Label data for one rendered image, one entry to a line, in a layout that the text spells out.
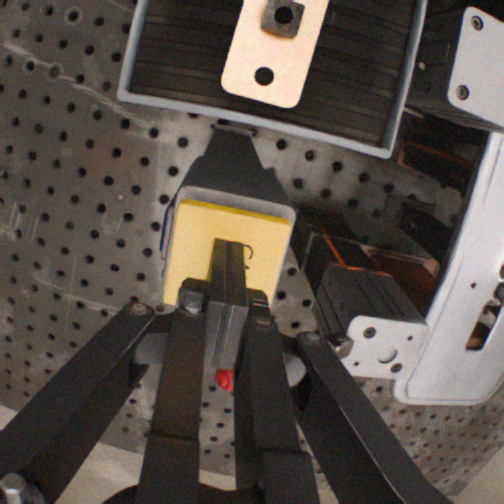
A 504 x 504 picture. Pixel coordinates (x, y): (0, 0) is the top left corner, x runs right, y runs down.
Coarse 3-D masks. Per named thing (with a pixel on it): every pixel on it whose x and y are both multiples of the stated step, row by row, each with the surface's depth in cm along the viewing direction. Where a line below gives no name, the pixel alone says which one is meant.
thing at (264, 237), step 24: (192, 216) 21; (216, 216) 21; (240, 216) 21; (264, 216) 22; (192, 240) 22; (240, 240) 22; (264, 240) 22; (168, 264) 22; (192, 264) 22; (264, 264) 22; (168, 288) 22; (264, 288) 23
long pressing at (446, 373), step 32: (480, 160) 37; (480, 192) 38; (480, 224) 39; (448, 256) 41; (480, 256) 41; (448, 288) 42; (480, 288) 42; (448, 320) 43; (448, 352) 45; (480, 352) 46; (416, 384) 47; (448, 384) 47; (480, 384) 48
